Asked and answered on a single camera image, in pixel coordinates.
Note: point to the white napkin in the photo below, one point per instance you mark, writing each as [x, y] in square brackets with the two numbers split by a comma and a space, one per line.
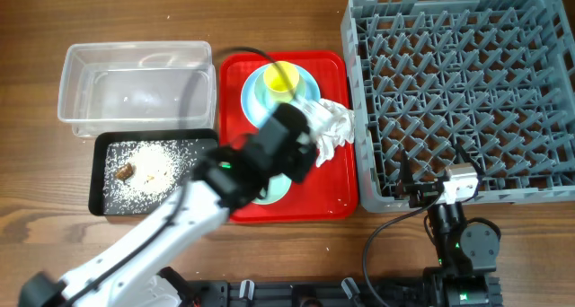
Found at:
[331, 125]

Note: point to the red plastic tray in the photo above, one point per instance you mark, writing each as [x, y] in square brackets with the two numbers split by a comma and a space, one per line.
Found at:
[328, 192]

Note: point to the grey dishwasher rack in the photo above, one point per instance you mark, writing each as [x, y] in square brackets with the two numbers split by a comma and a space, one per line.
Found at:
[495, 77]

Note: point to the yellow plastic cup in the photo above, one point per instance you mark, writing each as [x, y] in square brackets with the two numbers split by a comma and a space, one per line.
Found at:
[281, 79]

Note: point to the green bowl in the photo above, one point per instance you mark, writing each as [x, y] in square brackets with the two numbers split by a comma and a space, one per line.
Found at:
[278, 186]

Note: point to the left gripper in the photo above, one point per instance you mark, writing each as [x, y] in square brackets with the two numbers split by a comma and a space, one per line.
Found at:
[301, 174]

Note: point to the white rice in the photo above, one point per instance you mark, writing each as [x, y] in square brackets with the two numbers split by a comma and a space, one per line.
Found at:
[160, 167]

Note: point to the clear plastic bin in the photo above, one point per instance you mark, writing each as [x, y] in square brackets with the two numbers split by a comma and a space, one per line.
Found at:
[136, 86]

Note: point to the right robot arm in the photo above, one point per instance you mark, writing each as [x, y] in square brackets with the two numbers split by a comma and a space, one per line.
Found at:
[467, 248]

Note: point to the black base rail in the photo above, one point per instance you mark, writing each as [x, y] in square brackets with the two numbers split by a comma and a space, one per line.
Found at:
[394, 291]

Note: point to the brown food chunk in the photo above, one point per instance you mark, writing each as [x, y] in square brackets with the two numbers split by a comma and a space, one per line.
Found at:
[125, 172]

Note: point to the light blue plate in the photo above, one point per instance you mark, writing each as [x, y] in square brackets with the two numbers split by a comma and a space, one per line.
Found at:
[254, 112]

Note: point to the black plastic tray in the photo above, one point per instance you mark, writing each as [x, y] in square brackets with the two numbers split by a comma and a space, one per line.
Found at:
[97, 200]

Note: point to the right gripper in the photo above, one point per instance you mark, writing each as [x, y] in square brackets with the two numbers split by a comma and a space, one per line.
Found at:
[422, 193]

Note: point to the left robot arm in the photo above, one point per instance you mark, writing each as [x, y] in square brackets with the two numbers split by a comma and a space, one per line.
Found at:
[224, 180]

